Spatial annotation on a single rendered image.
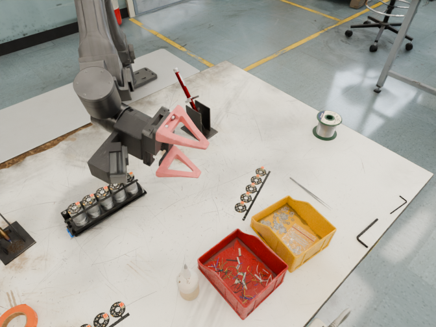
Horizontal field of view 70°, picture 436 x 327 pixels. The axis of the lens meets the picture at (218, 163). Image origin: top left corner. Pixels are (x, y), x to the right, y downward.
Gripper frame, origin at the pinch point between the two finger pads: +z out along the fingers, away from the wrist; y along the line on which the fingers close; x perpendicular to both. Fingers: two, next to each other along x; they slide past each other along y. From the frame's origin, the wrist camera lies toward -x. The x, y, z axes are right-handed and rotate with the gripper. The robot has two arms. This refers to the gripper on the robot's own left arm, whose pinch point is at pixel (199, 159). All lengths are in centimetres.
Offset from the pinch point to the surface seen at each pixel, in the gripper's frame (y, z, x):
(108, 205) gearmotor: -14.7, -13.0, -10.2
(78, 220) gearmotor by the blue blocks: -13.9, -15.7, -15.4
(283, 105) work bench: -19.0, 9.5, 40.0
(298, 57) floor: -121, 7, 203
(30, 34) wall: -157, -208, 129
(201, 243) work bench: -13.1, 6.7, -8.6
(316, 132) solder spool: -14.5, 20.1, 31.9
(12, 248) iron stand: -18.6, -24.2, -24.5
